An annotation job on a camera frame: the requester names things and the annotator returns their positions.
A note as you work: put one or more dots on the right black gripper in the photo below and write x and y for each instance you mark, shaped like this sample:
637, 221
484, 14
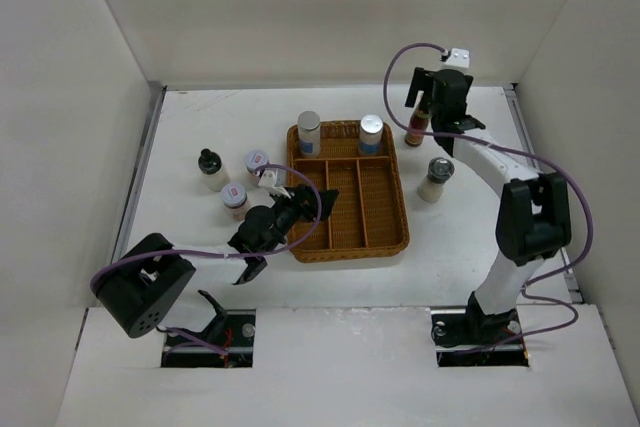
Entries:
423, 80

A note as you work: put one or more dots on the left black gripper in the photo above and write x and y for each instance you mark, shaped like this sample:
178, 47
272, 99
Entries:
300, 195

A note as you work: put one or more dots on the red sauce bottle yellow cap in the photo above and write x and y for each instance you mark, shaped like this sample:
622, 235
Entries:
418, 122

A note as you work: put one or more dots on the silver-lid salt shaker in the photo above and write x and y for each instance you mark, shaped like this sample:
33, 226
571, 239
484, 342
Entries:
370, 134
309, 134

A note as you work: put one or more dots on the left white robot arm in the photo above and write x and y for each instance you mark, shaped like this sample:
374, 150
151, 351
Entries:
139, 289

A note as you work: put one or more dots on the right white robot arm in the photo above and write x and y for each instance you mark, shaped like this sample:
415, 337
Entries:
533, 221

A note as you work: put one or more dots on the brown wicker divided basket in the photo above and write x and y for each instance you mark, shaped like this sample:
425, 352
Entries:
368, 218

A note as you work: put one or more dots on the white-lid jar near basket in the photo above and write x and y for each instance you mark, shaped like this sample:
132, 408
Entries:
254, 161

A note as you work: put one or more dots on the white-lid jar front left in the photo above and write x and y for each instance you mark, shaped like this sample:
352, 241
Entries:
235, 200

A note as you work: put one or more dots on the black-cap white sauce bottle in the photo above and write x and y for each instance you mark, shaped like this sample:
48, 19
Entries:
213, 171

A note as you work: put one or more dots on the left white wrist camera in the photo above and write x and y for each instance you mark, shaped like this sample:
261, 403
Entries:
272, 180

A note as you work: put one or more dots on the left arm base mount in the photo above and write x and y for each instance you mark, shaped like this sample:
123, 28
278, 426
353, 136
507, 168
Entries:
226, 342

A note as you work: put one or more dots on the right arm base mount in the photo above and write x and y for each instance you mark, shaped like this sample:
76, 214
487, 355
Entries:
459, 344

